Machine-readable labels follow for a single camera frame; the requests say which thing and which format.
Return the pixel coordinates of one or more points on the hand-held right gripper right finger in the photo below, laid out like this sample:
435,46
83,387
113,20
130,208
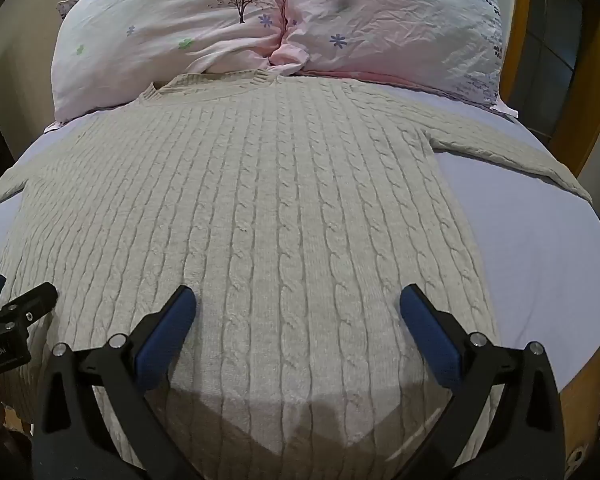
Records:
430,335

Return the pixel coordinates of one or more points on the left floral pink pillow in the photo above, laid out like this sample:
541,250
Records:
165,35

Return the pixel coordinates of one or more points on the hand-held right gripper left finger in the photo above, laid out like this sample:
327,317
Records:
162,332

